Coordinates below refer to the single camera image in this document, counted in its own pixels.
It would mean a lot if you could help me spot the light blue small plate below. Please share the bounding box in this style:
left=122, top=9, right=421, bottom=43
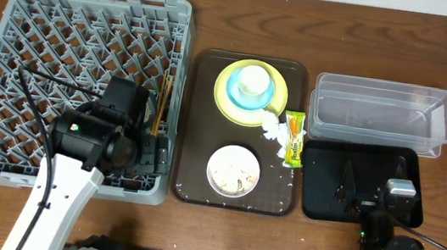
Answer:
left=226, top=68, right=275, bottom=111

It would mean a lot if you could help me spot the white napkin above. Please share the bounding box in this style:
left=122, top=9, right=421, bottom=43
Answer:
left=261, top=110, right=288, bottom=159

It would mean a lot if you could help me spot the dark brown serving tray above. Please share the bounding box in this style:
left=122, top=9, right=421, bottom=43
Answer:
left=171, top=49, right=309, bottom=217

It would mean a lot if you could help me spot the wooden chopstick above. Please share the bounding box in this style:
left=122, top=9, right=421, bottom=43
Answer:
left=153, top=75, right=174, bottom=137
left=151, top=69, right=170, bottom=136

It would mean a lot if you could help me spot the black waste tray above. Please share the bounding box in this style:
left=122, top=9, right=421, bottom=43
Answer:
left=302, top=140, right=424, bottom=228

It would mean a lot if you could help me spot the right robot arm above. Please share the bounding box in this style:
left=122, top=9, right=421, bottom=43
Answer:
left=334, top=162, right=424, bottom=250

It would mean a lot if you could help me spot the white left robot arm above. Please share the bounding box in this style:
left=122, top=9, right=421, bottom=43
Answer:
left=3, top=77, right=170, bottom=250

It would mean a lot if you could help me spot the green orange snack wrapper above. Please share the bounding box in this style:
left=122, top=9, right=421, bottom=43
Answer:
left=284, top=111, right=305, bottom=169

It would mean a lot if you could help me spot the clear plastic container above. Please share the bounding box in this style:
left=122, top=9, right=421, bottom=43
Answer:
left=307, top=73, right=447, bottom=158

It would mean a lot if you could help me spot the white cup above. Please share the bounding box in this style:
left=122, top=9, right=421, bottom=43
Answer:
left=237, top=65, right=271, bottom=97

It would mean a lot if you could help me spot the white bowl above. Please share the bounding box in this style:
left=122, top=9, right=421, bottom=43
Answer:
left=206, top=145, right=260, bottom=198

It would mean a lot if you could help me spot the grey plastic dish rack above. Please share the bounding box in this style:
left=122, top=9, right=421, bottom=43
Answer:
left=0, top=0, right=195, bottom=205

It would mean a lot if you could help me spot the yellow-green plate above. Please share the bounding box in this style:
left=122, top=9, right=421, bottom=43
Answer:
left=214, top=59, right=288, bottom=127

